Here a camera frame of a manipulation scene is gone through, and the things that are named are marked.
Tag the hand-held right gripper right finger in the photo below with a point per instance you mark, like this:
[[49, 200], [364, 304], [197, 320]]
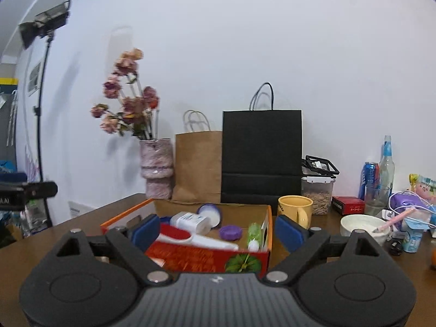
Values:
[[289, 233]]

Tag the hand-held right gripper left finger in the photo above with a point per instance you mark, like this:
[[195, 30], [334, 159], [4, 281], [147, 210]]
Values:
[[148, 231]]

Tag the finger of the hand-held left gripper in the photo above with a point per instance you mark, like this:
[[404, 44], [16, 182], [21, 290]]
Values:
[[42, 189], [12, 177]]

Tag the green spray bottle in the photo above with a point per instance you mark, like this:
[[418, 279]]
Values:
[[253, 236]]

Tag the white plastic bottle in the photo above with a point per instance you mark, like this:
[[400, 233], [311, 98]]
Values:
[[190, 221]]

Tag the red cardboard box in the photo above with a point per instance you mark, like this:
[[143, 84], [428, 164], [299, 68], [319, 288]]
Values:
[[190, 257]]

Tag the purple cap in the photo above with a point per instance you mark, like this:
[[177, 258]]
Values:
[[231, 232]]

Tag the blue round jar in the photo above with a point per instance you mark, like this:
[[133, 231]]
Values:
[[210, 215]]

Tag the yellow mug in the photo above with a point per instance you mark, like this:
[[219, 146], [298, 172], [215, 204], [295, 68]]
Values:
[[293, 207]]

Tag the clear food container black lid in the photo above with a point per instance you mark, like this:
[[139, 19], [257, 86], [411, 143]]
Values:
[[316, 197]]

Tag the grey cabinet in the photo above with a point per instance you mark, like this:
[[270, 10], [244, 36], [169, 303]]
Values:
[[6, 126]]

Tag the small red box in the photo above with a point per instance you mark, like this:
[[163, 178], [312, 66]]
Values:
[[347, 206]]

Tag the pink mottled vase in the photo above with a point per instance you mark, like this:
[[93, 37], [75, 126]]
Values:
[[156, 163]]

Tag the white bowl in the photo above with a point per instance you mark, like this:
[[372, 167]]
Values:
[[357, 223]]

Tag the brown paper bag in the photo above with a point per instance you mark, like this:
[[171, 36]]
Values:
[[197, 167]]

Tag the clear drinking glass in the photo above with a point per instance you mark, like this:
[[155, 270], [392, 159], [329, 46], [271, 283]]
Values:
[[376, 202]]

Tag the black paper bag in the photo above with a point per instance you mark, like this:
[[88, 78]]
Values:
[[260, 143]]

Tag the yellow box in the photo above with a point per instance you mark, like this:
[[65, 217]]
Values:
[[8, 81]]

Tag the blue drink can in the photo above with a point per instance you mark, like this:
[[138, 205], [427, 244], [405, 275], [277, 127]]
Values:
[[369, 173]]

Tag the small black object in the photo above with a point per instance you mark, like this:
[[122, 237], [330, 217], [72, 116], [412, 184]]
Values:
[[395, 248]]

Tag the pink spoon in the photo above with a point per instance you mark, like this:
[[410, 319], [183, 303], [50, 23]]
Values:
[[397, 219]]

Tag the clear glass bottle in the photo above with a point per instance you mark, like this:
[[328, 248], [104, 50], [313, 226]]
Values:
[[387, 167]]

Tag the purple round device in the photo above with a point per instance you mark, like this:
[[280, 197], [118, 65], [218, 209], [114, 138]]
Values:
[[407, 201]]

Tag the dried roses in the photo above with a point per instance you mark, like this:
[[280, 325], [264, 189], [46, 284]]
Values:
[[131, 104]]

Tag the blue yogurt cup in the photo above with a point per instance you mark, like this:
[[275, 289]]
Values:
[[413, 236]]

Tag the colourful snack packet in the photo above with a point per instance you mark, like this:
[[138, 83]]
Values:
[[424, 184]]

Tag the orange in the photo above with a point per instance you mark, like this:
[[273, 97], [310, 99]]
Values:
[[433, 258]]

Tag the black studio light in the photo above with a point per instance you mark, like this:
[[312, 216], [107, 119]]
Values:
[[47, 18]]

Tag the purple flower wall sticker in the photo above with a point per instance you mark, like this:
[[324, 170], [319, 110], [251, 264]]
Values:
[[31, 168]]

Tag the wall poster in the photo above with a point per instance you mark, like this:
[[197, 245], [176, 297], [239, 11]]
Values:
[[34, 76]]

